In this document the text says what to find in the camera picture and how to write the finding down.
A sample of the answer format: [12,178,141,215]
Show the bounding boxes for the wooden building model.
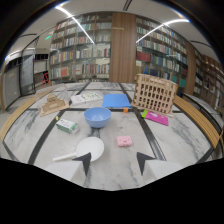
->
[38,92,70,117]

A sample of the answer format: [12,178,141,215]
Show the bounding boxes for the green and white carton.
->
[55,118,80,136]

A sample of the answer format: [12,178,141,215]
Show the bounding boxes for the magenta book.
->
[144,110,170,127]

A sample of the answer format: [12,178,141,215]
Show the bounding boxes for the bookshelf wall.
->
[48,12,113,83]
[134,14,188,94]

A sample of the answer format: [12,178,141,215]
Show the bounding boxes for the blue flat board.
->
[101,93,132,110]

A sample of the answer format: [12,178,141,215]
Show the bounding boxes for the white flat spoon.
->
[52,136,106,163]

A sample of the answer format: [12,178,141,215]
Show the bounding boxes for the right bookshelf wall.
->
[134,14,188,94]

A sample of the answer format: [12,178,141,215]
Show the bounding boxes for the wooden wall panel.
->
[108,11,138,84]

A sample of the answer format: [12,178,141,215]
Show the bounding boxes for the left bookshelf wall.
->
[48,12,113,83]

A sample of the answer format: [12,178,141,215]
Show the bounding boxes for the pink rectangular block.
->
[116,135,134,148]

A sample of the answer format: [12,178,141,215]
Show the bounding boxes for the wooden lattice crate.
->
[131,73,180,115]

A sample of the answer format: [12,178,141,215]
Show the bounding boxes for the blue bowl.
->
[83,106,113,129]

